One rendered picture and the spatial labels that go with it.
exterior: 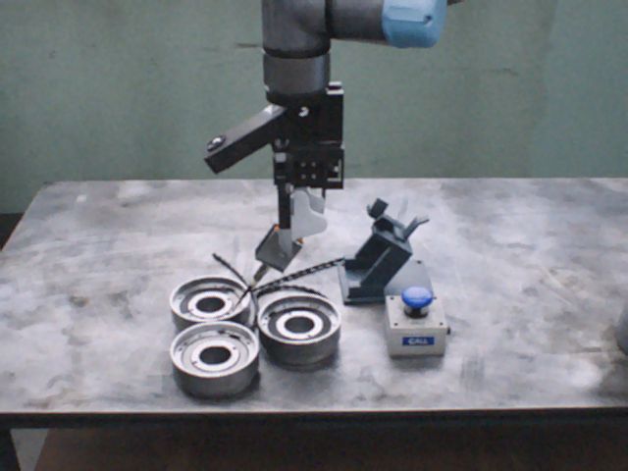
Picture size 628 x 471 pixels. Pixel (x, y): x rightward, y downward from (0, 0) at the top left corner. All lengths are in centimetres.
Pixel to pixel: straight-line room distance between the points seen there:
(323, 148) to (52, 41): 183
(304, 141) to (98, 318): 39
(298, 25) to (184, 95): 179
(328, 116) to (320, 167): 6
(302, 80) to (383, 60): 171
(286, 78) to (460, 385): 42
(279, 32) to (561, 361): 53
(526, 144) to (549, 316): 167
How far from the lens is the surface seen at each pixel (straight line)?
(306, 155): 92
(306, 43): 87
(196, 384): 96
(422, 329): 101
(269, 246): 100
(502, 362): 105
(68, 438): 134
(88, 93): 270
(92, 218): 138
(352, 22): 84
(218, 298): 110
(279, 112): 92
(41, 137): 280
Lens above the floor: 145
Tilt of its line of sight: 31 degrees down
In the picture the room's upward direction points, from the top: straight up
